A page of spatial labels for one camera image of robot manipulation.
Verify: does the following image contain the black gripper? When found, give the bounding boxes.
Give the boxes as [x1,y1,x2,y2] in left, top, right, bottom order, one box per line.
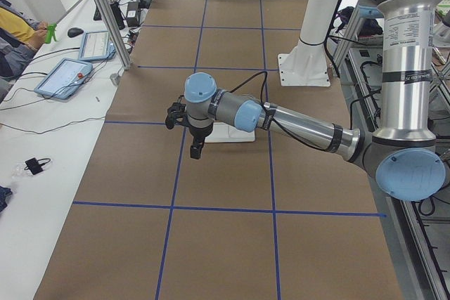
[188,123,213,159]

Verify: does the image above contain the white rack base tray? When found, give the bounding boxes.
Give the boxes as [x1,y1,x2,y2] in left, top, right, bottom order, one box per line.
[205,122,256,143]

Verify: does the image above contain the small metal cylinder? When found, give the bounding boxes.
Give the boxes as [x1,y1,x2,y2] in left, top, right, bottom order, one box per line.
[110,74,120,86]

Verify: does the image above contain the teach pendant tablet far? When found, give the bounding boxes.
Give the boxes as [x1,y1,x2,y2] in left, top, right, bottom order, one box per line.
[78,31,115,62]

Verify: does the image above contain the teach pendant tablet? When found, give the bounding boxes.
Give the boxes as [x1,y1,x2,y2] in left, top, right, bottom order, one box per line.
[78,31,115,62]
[34,58,94,100]

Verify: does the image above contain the teach pendant tablet near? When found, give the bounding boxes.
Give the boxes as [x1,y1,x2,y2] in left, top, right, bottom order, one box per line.
[34,58,94,100]

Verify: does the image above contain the black computer mouse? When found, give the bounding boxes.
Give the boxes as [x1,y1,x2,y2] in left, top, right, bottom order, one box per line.
[67,27,84,38]

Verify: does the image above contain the seated person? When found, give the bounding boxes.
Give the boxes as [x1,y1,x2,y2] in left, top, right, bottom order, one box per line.
[1,0,49,80]

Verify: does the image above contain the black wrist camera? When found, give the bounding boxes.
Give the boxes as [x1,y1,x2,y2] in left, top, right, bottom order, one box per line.
[165,102,188,130]

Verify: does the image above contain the aluminium frame post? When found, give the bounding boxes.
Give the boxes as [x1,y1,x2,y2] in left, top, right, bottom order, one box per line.
[94,0,131,70]

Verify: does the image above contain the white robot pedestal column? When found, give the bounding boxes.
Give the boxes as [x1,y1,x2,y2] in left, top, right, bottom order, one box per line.
[278,0,339,87]

